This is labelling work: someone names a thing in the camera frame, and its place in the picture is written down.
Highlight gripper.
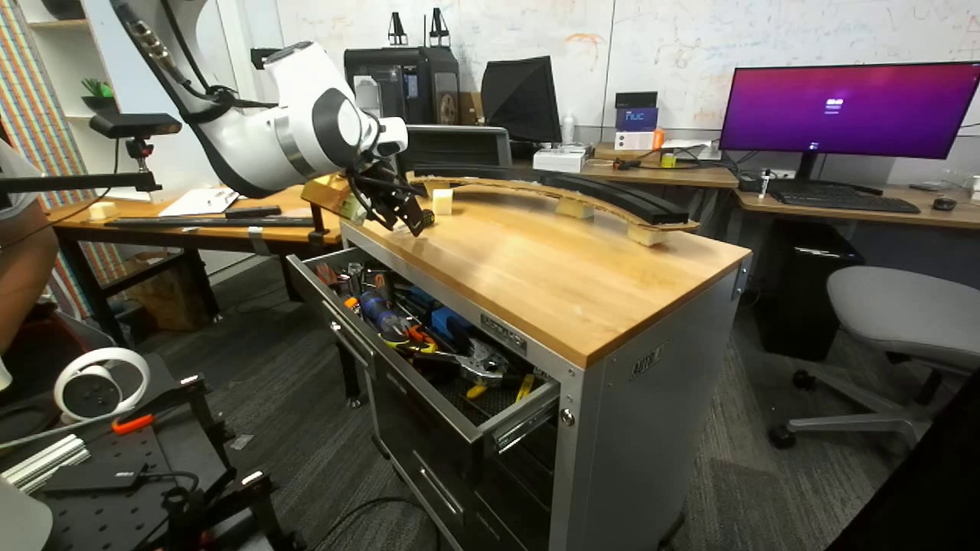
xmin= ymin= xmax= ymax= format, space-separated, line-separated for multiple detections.
xmin=354 ymin=162 xmax=436 ymax=237

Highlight open steel drawer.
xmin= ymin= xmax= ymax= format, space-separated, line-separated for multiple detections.
xmin=287 ymin=246 xmax=564 ymax=491

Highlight closed steel drawer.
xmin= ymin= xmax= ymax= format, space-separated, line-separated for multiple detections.
xmin=367 ymin=367 xmax=556 ymax=551

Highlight black plastic tray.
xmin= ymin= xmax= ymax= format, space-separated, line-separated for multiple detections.
xmin=397 ymin=125 xmax=514 ymax=175

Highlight wooden block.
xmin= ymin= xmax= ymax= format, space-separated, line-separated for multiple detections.
xmin=302 ymin=174 xmax=367 ymax=224

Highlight heap of hand tools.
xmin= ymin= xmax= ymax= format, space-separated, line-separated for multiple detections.
xmin=314 ymin=260 xmax=537 ymax=403

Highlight black 3d printer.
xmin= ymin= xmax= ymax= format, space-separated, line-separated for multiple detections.
xmin=342 ymin=8 xmax=462 ymax=128

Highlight small black monitor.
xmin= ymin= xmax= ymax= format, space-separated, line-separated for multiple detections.
xmin=480 ymin=55 xmax=564 ymax=145

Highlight flat white box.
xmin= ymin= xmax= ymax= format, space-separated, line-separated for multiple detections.
xmin=531 ymin=145 xmax=592 ymax=174

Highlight curved wood and black track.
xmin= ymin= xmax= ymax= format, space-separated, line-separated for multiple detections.
xmin=404 ymin=171 xmax=701 ymax=248

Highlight long black bar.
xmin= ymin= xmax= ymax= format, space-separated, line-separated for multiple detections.
xmin=103 ymin=205 xmax=316 ymax=230

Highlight sheet of paper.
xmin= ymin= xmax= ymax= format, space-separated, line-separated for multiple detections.
xmin=158 ymin=187 xmax=240 ymax=218

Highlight wooden desk, black legs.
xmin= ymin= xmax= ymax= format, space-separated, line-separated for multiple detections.
xmin=44 ymin=185 xmax=344 ymax=349

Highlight steel tool cabinet, wooden top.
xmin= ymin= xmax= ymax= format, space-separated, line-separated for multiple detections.
xmin=287 ymin=180 xmax=755 ymax=551

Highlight stack of small boxes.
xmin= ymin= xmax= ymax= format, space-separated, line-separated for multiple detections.
xmin=613 ymin=91 xmax=662 ymax=152

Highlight brown paper bag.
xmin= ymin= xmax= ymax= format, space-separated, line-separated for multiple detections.
xmin=121 ymin=251 xmax=206 ymax=333

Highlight long wooden desk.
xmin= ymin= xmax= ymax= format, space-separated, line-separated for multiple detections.
xmin=511 ymin=141 xmax=980 ymax=232

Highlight whiteboard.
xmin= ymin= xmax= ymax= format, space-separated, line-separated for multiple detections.
xmin=274 ymin=0 xmax=980 ymax=132

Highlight potted green plant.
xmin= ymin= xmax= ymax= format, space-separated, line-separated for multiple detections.
xmin=80 ymin=77 xmax=118 ymax=115

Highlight hand controller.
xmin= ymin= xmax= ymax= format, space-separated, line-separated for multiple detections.
xmin=52 ymin=347 xmax=152 ymax=423

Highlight white shelf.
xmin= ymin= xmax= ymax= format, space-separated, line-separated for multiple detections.
xmin=18 ymin=0 xmax=127 ymax=181

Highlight black computer tower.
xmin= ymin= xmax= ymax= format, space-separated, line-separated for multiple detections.
xmin=753 ymin=220 xmax=867 ymax=362

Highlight person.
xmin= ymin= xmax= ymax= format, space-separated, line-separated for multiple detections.
xmin=0 ymin=139 xmax=61 ymax=357

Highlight flat black box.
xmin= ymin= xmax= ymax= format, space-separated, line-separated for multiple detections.
xmin=37 ymin=461 xmax=148 ymax=496

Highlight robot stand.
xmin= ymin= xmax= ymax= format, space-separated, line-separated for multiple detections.
xmin=0 ymin=352 xmax=309 ymax=551

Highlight black keyboard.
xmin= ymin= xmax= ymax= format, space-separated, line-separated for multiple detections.
xmin=769 ymin=187 xmax=923 ymax=215

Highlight wide monitor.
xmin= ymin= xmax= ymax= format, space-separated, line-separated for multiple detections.
xmin=718 ymin=61 xmax=980 ymax=181

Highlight bundle of aluminium profiles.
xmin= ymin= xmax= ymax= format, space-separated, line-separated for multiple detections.
xmin=0 ymin=433 xmax=92 ymax=495

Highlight grey office chair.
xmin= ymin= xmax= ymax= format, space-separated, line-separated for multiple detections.
xmin=768 ymin=264 xmax=980 ymax=452

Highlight drawer handle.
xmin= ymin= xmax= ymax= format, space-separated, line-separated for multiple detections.
xmin=320 ymin=298 xmax=377 ymax=362
xmin=412 ymin=450 xmax=466 ymax=523

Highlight camera on mount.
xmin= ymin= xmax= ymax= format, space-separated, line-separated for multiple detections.
xmin=0 ymin=112 xmax=184 ymax=197

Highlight orange handled clamp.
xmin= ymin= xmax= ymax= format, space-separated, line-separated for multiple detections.
xmin=110 ymin=412 xmax=159 ymax=436

